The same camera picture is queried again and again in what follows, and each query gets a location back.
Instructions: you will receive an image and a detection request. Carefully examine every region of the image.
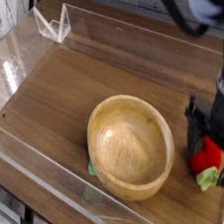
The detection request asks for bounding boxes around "clear acrylic barrier wall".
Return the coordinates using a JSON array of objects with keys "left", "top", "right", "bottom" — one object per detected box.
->
[{"left": 0, "top": 0, "right": 224, "bottom": 224}]

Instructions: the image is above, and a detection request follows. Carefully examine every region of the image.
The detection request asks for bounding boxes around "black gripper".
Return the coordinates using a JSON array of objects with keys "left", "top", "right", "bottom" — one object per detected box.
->
[{"left": 185, "top": 91, "right": 224, "bottom": 187}]

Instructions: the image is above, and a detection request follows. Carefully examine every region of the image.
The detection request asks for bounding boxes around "red plush strawberry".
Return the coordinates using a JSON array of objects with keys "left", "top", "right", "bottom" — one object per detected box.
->
[{"left": 189, "top": 136, "right": 222, "bottom": 191}]

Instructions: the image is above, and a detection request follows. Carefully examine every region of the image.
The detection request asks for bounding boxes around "green object behind bowl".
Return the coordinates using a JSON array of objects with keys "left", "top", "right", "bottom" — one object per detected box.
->
[{"left": 88, "top": 162, "right": 96, "bottom": 176}]

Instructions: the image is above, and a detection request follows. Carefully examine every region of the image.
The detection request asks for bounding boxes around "wooden bowl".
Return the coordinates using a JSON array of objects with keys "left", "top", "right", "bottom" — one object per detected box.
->
[{"left": 87, "top": 94, "right": 175, "bottom": 201}]

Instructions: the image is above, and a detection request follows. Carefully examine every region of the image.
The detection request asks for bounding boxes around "clear acrylic corner bracket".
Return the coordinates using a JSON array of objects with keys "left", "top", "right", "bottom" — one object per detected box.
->
[{"left": 33, "top": 4, "right": 71, "bottom": 43}]

